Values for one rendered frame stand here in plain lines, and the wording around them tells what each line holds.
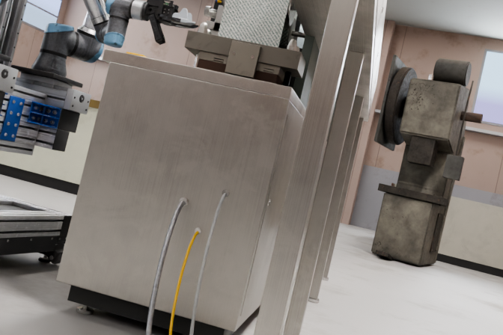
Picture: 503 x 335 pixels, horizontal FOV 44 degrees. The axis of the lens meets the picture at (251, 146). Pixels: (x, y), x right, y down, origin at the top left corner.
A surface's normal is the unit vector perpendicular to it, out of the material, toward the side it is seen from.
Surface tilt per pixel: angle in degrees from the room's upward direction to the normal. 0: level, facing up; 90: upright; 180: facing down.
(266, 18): 90
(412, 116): 92
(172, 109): 90
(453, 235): 90
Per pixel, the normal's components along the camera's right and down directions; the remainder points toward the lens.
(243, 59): -0.18, -0.08
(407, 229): -0.45, -0.14
